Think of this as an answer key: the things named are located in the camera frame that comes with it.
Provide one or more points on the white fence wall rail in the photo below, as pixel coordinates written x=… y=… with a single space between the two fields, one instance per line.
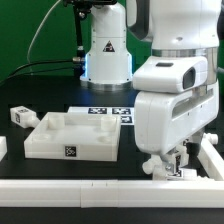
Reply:
x=111 y=193

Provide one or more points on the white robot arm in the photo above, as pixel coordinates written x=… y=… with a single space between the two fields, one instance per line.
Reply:
x=167 y=50

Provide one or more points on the white block left edge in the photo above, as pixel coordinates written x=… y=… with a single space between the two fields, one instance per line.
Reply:
x=3 y=147

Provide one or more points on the white square table top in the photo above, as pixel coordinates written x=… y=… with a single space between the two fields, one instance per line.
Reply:
x=75 y=136

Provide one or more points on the white sheet with tags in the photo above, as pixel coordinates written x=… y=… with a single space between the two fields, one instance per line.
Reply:
x=126 y=113

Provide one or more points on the black camera pole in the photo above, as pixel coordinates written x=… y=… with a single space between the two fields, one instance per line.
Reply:
x=81 y=9

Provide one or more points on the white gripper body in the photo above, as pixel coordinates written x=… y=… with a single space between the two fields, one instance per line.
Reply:
x=174 y=101

